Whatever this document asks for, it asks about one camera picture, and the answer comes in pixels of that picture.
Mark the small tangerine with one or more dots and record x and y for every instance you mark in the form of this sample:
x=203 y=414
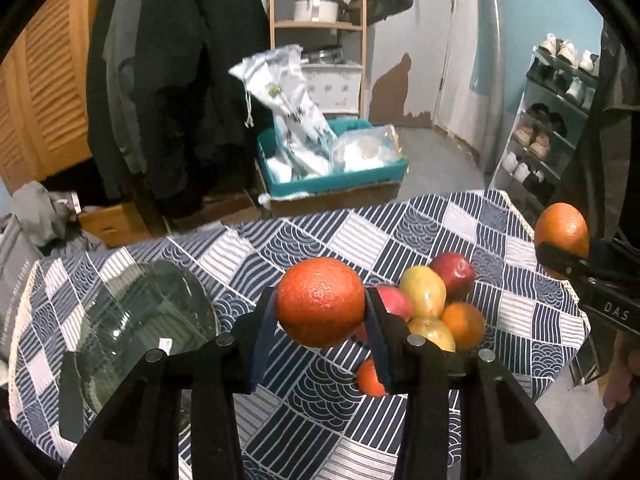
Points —
x=369 y=377

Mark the metal shoe rack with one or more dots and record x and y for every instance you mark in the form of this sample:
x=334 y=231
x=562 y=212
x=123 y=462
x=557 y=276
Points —
x=505 y=160

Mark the person's right hand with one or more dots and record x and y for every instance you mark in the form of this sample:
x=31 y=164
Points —
x=620 y=385

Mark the white printed storage box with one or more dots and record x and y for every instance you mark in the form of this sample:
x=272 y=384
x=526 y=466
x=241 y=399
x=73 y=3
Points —
x=335 y=87

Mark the steel pot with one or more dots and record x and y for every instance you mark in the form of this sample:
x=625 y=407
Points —
x=322 y=56

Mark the grey jacket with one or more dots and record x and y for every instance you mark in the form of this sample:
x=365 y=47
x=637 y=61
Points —
x=117 y=85

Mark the yellow apple with red blush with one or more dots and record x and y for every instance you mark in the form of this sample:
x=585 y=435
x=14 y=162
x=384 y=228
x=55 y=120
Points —
x=432 y=334

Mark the dark olive hanging bag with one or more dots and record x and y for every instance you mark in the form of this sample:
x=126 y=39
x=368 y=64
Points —
x=382 y=2

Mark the dark cloth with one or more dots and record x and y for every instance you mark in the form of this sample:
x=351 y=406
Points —
x=612 y=110

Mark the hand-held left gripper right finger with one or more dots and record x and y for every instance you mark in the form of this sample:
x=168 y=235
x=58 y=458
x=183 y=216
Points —
x=377 y=340

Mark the clear plastic bag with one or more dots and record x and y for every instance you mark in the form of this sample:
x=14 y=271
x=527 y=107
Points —
x=367 y=147

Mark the cardboard box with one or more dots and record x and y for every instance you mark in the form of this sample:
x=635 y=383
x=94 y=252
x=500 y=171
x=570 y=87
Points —
x=330 y=202

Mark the wooden louvered wardrobe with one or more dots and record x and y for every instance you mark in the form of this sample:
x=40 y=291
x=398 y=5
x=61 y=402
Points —
x=50 y=85

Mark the rows of shoes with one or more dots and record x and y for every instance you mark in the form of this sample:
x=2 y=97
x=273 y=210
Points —
x=537 y=142

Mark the clear glass bowl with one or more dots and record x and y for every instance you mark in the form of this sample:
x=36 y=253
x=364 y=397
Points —
x=140 y=310

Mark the white pot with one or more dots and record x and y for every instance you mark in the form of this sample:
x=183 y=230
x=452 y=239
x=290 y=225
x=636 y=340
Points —
x=316 y=10

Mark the teal plastic bin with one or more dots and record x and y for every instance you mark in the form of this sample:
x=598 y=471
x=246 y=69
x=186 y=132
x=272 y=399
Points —
x=350 y=177

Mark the white door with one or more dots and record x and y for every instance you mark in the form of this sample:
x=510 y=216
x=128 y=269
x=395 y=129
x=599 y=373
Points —
x=460 y=60

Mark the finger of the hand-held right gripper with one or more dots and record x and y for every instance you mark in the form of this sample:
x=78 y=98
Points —
x=562 y=262
x=607 y=250

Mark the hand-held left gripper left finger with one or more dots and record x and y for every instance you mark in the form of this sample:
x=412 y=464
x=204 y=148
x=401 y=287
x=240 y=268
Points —
x=262 y=332

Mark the black hooded jacket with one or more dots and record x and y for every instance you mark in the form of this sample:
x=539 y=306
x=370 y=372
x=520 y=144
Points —
x=200 y=60

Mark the wooden drawer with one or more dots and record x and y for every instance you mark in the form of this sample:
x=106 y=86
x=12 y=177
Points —
x=115 y=222

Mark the blue white patterned tablecloth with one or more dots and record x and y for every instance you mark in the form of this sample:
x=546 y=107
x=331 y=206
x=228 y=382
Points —
x=310 y=240

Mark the reddish orange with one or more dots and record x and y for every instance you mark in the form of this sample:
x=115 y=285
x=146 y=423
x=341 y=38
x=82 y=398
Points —
x=320 y=302

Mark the grey clothes pile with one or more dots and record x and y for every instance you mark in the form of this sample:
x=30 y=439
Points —
x=37 y=210

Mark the wooden shelf rack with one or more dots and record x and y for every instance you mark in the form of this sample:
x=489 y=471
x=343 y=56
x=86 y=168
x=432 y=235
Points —
x=362 y=35

